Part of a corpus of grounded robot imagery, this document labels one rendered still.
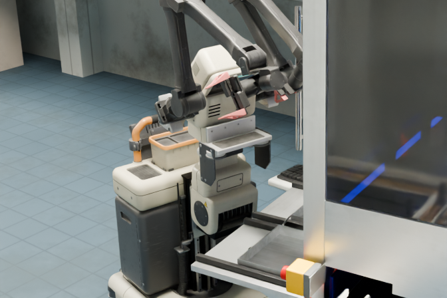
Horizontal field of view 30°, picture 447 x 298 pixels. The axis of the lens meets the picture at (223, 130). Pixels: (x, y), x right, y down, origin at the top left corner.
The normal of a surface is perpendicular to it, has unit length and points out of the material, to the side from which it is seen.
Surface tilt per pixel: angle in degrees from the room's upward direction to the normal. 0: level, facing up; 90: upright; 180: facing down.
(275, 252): 0
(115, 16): 90
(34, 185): 0
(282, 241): 0
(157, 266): 90
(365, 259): 90
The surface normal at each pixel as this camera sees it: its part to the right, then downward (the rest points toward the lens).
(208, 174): -0.83, 0.22
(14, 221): -0.04, -0.94
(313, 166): -0.54, 0.32
